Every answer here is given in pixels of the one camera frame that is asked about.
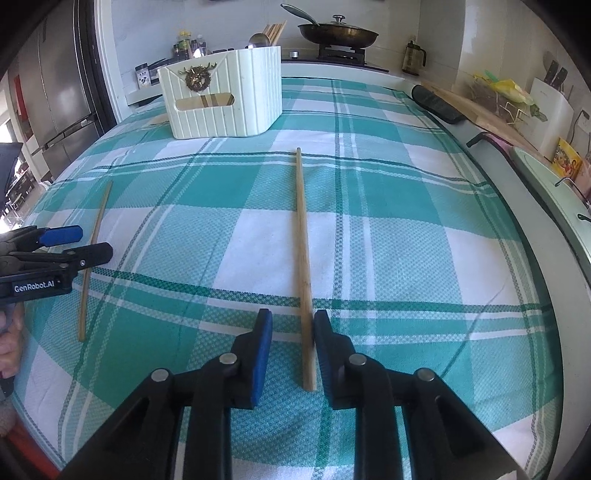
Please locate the yellow snack packet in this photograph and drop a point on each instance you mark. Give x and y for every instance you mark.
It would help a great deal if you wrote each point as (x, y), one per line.
(568, 159)

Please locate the clear sauce bottle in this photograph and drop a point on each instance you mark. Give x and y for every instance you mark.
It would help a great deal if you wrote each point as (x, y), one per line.
(201, 43)

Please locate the person's left hand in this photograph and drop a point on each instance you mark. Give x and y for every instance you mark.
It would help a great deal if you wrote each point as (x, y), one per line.
(11, 339)

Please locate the white ribbed utensil box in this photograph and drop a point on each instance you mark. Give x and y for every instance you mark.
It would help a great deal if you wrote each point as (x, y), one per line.
(249, 92)

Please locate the black frying pan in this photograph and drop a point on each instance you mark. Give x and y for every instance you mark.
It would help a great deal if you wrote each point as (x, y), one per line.
(339, 38)

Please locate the black lidded jars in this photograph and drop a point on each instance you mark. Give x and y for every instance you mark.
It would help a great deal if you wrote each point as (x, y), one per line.
(161, 65)

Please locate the steel refrigerator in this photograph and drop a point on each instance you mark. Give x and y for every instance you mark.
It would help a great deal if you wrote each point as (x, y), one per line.
(60, 69)

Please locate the spice jar with label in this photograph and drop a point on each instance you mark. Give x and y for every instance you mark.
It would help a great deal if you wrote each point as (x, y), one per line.
(143, 76)

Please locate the teal plaid tablecloth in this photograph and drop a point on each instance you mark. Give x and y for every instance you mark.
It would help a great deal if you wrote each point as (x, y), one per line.
(392, 207)

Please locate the pale green appliance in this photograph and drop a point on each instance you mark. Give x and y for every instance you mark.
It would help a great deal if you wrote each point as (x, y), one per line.
(554, 198)

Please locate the red object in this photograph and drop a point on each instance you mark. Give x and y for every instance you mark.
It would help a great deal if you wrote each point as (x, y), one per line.
(27, 445)

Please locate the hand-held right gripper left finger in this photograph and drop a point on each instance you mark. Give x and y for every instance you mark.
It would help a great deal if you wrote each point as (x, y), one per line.
(258, 360)

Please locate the white wall socket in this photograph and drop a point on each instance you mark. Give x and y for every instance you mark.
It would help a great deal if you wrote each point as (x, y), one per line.
(584, 121)

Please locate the glass pan lid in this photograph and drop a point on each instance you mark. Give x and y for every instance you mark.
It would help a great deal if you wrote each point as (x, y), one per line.
(339, 21)

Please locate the yellow cap oil bottle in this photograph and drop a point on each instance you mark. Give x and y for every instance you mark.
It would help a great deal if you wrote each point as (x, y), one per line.
(183, 45)

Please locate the black gas stove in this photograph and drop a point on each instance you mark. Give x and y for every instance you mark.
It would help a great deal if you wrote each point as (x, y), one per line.
(341, 55)

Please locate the white knife block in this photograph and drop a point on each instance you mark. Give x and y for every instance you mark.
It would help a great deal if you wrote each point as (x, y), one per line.
(549, 120)

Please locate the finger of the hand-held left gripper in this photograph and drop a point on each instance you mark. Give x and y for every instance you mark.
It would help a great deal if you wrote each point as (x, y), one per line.
(90, 256)
(60, 235)

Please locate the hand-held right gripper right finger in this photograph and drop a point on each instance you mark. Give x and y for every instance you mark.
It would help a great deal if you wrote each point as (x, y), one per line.
(323, 355)

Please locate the wooden cutting board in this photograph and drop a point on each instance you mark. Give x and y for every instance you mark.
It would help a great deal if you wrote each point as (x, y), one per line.
(480, 115)

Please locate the black pot stand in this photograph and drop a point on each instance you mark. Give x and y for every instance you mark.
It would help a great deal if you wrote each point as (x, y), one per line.
(224, 50)

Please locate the black rolled mat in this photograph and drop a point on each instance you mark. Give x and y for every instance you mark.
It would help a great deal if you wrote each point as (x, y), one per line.
(436, 104)

